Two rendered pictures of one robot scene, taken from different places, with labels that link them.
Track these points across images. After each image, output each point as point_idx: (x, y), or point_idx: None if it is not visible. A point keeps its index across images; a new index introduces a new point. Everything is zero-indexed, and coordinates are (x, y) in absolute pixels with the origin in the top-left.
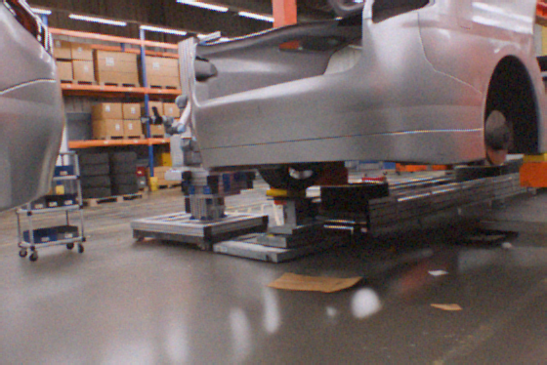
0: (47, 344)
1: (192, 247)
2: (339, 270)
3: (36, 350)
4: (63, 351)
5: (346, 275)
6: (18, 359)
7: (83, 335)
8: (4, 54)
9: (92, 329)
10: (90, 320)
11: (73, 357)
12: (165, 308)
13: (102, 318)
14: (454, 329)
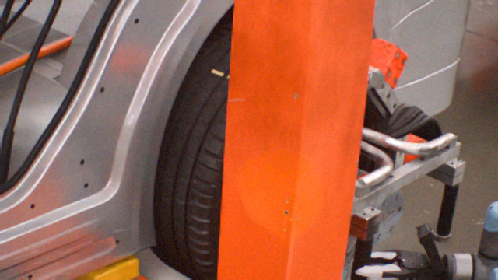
0: (487, 148)
1: None
2: (156, 272)
3: (486, 142)
4: (459, 138)
5: (149, 250)
6: (489, 134)
7: (468, 157)
8: None
9: (469, 165)
10: (490, 180)
11: (441, 131)
12: (418, 193)
13: (480, 182)
14: None
